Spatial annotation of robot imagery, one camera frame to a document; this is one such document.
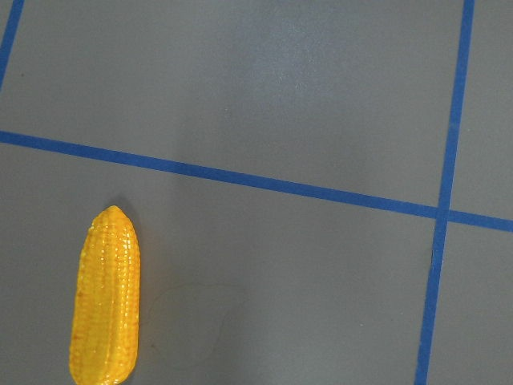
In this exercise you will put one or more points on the yellow toy corn cob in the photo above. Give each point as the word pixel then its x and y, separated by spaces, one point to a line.
pixel 105 328

